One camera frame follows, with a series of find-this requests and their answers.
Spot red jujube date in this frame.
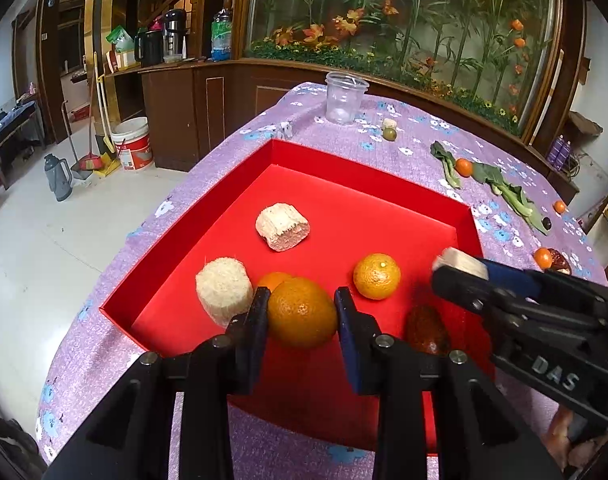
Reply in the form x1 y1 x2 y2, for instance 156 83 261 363
548 248 572 275
403 304 450 356

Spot beige sugarcane chunk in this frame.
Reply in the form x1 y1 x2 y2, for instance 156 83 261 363
195 257 254 327

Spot yellow-orange mandarin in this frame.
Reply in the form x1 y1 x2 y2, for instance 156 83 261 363
353 252 401 300

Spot dark orange mandarin front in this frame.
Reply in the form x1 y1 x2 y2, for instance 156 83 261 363
267 278 337 348

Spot large orange mandarin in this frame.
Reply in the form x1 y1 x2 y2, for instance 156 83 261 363
256 271 292 292

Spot pale sugarcane chunk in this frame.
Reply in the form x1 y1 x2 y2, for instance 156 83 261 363
255 203 310 252

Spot right hand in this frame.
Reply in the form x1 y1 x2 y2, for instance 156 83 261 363
542 405 608 470

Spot small distant orange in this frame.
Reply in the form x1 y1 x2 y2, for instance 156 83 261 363
554 200 566 214

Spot large bok choy leaves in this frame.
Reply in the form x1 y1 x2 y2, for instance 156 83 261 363
472 162 550 235

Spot small bok choy leaf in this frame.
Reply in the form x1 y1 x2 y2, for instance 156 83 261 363
430 141 461 188

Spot purple bottles on shelf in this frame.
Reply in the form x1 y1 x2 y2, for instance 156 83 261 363
547 134 572 171

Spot red tray box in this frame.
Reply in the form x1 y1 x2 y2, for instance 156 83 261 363
100 140 496 450

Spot small green olive fruit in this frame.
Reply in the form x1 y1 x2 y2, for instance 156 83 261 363
382 128 397 142

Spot small pale sugarcane piece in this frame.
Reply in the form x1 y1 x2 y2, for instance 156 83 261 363
382 118 397 128

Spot clear plastic cup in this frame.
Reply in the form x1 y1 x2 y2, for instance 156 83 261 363
325 72 369 125

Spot white plastic bucket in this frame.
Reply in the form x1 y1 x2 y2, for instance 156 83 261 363
110 116 153 171

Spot grey floor thermos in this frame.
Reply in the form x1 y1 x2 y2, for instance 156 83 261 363
44 154 72 202

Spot artificial flower display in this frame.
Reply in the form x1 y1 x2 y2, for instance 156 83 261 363
246 0 556 136

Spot green water bottle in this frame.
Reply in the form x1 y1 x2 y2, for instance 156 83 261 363
211 9 232 61

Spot black thermos kettle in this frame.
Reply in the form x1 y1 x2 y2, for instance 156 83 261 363
164 9 187 63

